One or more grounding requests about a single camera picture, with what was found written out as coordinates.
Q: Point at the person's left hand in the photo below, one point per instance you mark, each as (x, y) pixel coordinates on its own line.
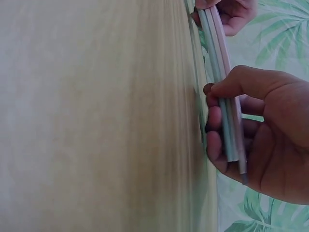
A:
(235, 17)

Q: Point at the person's right hand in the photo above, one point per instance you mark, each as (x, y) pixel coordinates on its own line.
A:
(277, 135)

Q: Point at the person's left fingers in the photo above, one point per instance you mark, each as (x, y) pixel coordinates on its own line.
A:
(196, 18)

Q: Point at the pale green pen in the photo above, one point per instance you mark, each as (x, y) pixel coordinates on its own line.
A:
(218, 60)

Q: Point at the pale blue pen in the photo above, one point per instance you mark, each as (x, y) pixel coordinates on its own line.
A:
(215, 79)

